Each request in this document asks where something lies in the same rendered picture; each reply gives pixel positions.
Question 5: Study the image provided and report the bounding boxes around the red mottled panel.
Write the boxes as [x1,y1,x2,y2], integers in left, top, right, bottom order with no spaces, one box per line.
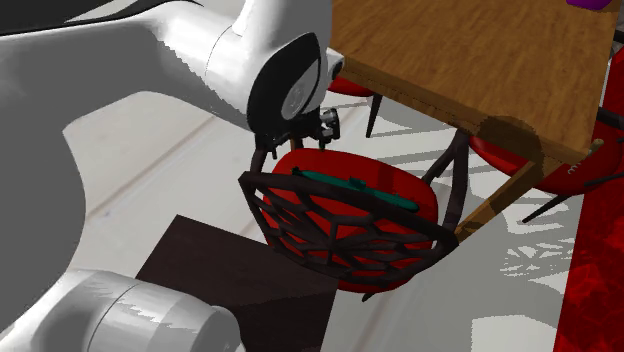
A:
[552,187,624,352]

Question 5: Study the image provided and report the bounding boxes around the red chair dark legs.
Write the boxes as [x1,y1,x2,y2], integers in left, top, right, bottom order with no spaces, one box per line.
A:
[468,48,624,225]
[326,75,385,140]

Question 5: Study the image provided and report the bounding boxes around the purple object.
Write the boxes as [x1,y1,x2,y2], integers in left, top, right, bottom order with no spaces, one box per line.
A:
[565,0,613,10]

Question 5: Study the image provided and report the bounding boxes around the wooden table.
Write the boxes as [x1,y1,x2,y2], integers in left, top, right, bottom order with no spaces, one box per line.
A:
[328,0,623,243]

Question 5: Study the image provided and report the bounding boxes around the green long slender object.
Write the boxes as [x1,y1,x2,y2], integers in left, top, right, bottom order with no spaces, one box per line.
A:
[290,166,421,214]

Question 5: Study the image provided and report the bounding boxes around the red chair dark lattice back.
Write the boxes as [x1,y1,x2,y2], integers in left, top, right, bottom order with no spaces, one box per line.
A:
[237,128,471,302]

